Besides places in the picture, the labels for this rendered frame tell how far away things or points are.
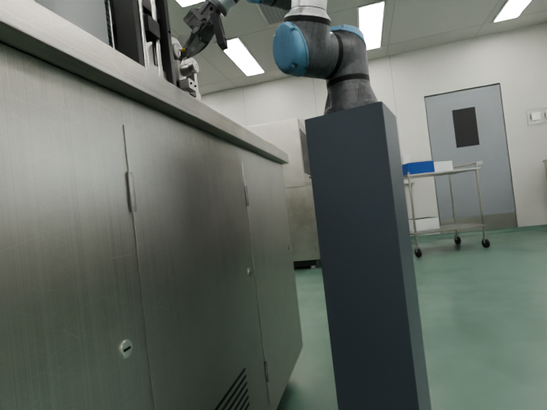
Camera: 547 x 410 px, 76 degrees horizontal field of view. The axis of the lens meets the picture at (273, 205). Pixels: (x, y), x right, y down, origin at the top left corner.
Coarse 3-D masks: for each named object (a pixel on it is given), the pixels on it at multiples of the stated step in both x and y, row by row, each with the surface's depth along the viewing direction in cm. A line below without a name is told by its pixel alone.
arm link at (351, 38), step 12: (336, 36) 89; (348, 36) 91; (360, 36) 92; (348, 48) 90; (360, 48) 92; (348, 60) 90; (360, 60) 91; (336, 72) 92; (348, 72) 91; (360, 72) 91
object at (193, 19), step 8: (208, 0) 116; (192, 8) 117; (200, 8) 118; (208, 8) 118; (216, 8) 117; (192, 16) 117; (200, 16) 116; (208, 16) 117; (224, 16) 119; (192, 24) 117; (200, 24) 116; (208, 24) 117; (200, 32) 117; (208, 32) 119; (208, 40) 122
